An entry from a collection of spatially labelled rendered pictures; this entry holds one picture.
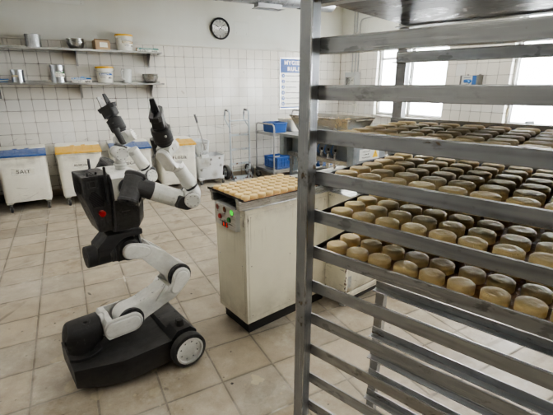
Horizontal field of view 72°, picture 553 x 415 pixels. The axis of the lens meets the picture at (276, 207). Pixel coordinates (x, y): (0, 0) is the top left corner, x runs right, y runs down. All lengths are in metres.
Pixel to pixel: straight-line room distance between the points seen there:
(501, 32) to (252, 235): 1.80
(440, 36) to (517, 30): 0.11
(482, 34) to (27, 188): 5.43
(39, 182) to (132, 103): 1.73
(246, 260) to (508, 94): 1.84
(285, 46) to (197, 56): 1.58
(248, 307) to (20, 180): 3.93
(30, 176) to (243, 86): 3.45
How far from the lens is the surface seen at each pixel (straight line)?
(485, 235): 0.83
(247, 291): 2.39
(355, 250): 0.90
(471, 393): 0.88
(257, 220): 2.24
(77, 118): 6.22
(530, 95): 0.69
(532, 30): 0.69
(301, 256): 0.89
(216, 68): 6.61
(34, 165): 5.65
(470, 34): 0.71
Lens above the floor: 1.51
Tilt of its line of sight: 18 degrees down
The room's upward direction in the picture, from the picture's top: straight up
